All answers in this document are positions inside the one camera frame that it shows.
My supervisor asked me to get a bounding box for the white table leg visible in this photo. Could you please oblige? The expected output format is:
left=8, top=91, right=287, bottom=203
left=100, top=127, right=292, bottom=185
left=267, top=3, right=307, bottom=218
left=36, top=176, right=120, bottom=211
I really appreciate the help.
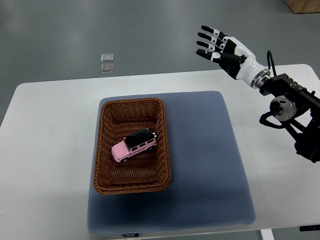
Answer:
left=260, top=228, right=275, bottom=240

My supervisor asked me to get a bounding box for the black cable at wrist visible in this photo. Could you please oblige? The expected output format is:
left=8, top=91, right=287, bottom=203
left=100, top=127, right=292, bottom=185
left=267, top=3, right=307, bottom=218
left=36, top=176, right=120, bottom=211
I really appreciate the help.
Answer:
left=266, top=50, right=278, bottom=76

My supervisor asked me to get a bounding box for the blue-grey padded mat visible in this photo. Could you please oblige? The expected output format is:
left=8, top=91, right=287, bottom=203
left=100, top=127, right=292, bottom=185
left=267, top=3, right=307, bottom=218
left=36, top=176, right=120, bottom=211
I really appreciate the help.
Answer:
left=87, top=91, right=256, bottom=234

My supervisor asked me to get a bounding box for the brown wicker basket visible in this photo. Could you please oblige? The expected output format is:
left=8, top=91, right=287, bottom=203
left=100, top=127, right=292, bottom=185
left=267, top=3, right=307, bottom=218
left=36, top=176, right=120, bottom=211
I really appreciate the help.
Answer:
left=92, top=97, right=172, bottom=195

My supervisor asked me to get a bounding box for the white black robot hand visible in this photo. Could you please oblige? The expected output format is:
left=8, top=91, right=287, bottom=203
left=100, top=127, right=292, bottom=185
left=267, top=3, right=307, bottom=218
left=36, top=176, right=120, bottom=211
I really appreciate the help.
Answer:
left=196, top=25, right=271, bottom=88

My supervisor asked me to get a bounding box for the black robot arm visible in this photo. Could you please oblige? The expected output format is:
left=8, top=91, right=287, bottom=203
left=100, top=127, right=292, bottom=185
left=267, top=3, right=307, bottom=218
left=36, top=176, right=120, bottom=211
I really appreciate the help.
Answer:
left=196, top=25, right=320, bottom=163

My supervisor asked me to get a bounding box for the black base part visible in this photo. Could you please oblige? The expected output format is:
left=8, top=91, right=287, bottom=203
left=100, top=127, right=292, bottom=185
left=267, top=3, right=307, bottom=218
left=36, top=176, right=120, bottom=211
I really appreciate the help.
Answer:
left=299, top=224, right=320, bottom=232

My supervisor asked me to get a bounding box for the upper metal floor plate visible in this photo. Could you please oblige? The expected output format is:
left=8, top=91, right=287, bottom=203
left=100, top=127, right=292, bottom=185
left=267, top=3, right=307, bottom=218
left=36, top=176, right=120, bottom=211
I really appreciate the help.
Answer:
left=101, top=53, right=114, bottom=63

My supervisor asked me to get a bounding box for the pink toy car black roof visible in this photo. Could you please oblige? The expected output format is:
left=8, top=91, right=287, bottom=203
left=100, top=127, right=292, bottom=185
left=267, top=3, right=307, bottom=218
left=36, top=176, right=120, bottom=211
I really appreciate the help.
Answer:
left=111, top=127, right=157, bottom=163

